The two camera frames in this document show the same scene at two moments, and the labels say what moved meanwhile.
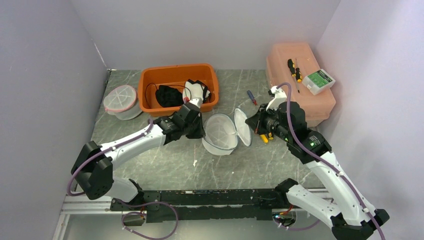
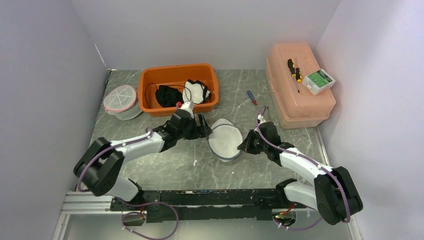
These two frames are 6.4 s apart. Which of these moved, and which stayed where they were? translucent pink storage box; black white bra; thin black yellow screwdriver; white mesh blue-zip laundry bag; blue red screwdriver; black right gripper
Moved: black right gripper; white mesh blue-zip laundry bag
Stayed: blue red screwdriver; black white bra; thin black yellow screwdriver; translucent pink storage box
